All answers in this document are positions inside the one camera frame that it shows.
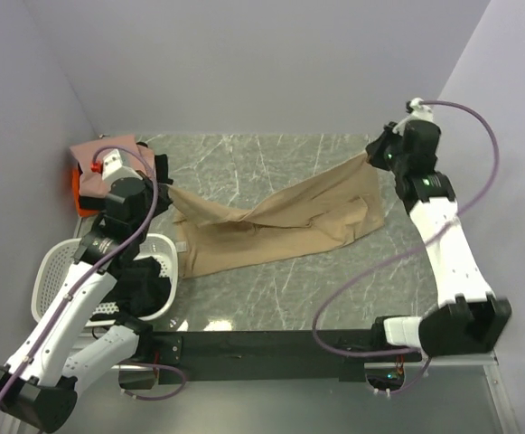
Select beige t shirt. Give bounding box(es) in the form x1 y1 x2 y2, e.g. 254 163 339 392
169 152 384 278

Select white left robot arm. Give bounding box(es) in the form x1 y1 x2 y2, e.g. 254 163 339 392
0 175 173 433

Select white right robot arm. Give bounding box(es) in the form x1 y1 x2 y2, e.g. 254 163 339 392
366 119 511 361

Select folded black t shirt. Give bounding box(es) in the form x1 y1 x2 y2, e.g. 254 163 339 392
70 135 173 213

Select folded pink t shirt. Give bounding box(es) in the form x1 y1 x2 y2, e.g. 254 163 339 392
70 135 155 198

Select folded orange t shirt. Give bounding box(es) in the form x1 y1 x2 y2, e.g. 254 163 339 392
71 167 96 218

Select black clothes in basket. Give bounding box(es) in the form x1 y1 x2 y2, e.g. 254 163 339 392
102 257 172 317

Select white plastic laundry basket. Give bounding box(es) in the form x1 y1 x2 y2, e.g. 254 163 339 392
31 233 178 323

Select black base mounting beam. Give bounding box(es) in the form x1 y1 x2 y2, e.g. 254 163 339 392
131 330 399 382

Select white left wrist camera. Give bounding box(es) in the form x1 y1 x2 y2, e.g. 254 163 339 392
90 148 143 186

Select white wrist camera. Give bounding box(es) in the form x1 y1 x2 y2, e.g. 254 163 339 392
90 148 143 186
392 98 434 136

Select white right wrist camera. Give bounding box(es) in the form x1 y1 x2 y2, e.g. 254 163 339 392
392 98 434 136

